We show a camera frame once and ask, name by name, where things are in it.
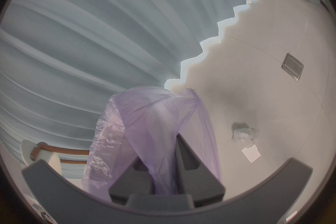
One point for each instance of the purple plastic bag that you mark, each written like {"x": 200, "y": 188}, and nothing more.
{"x": 136, "y": 125}

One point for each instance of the white cushioned wooden chair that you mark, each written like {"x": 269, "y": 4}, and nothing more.
{"x": 47, "y": 158}

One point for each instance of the white trash bin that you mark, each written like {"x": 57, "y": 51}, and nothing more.
{"x": 160, "y": 123}

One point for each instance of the white curtain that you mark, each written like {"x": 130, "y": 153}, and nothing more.
{"x": 105, "y": 34}

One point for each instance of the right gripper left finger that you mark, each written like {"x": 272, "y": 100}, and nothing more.
{"x": 131, "y": 181}

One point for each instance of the crumpled white paper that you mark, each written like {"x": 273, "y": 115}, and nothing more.
{"x": 244, "y": 133}

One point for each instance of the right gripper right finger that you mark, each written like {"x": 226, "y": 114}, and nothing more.
{"x": 199, "y": 183}

